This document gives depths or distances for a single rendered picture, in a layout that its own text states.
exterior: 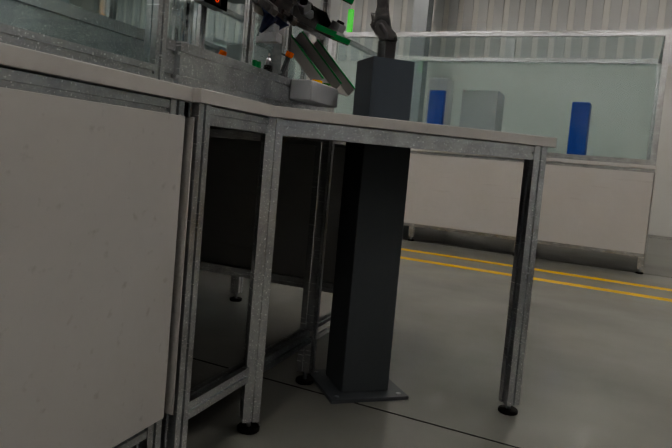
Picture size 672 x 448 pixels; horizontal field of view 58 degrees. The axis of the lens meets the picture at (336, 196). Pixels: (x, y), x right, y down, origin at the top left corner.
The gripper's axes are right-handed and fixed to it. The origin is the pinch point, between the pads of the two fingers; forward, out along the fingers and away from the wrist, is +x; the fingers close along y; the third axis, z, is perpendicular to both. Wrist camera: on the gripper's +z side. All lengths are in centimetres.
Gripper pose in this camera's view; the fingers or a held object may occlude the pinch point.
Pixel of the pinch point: (269, 25)
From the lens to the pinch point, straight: 210.3
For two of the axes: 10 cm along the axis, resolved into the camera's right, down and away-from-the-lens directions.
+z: -7.1, -6.5, 2.6
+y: -3.7, 0.3, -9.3
